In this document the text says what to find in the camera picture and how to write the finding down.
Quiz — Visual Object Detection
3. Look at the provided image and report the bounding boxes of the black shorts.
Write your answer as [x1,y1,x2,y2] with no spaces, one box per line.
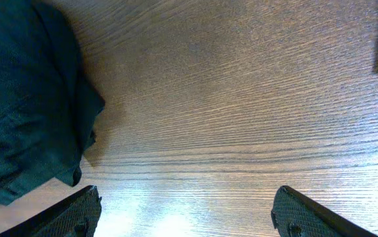
[0,1,105,205]

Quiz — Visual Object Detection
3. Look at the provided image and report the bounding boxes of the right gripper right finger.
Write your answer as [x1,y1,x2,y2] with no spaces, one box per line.
[271,186,377,237]

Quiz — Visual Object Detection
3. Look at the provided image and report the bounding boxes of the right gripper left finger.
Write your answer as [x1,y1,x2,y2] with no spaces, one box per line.
[0,186,101,237]

